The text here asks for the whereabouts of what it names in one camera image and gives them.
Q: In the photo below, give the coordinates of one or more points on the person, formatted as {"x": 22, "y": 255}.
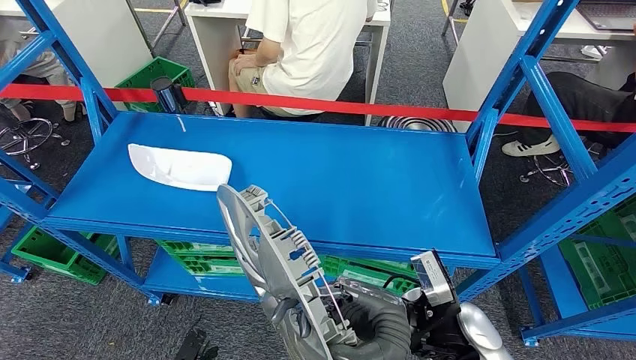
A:
{"x": 39, "y": 64}
{"x": 308, "y": 49}
{"x": 586, "y": 99}

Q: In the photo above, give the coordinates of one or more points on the swivel chair chrome base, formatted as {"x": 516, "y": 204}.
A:
{"x": 22, "y": 138}
{"x": 554, "y": 171}

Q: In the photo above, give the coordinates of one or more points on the silver plastic wheel hubcap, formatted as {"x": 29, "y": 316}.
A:
{"x": 278, "y": 258}

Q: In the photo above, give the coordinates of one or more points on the black chrome barrier post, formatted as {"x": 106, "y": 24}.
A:
{"x": 166, "y": 97}

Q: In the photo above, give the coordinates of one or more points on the white plastic mirror cover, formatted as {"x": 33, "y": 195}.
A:
{"x": 179, "y": 169}

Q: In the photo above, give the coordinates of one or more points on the grey laptop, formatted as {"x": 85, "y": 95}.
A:
{"x": 608, "y": 12}

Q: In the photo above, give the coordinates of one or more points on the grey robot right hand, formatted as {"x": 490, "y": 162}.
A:
{"x": 377, "y": 323}

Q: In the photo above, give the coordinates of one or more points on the white desk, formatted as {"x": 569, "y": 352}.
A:
{"x": 94, "y": 35}
{"x": 482, "y": 54}
{"x": 213, "y": 35}

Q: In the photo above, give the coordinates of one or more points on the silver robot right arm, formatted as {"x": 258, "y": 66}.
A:
{"x": 484, "y": 333}

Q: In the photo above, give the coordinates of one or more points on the ribbed round grey base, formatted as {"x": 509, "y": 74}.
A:
{"x": 417, "y": 124}

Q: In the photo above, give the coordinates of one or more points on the red barrier belt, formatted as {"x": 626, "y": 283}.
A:
{"x": 323, "y": 104}

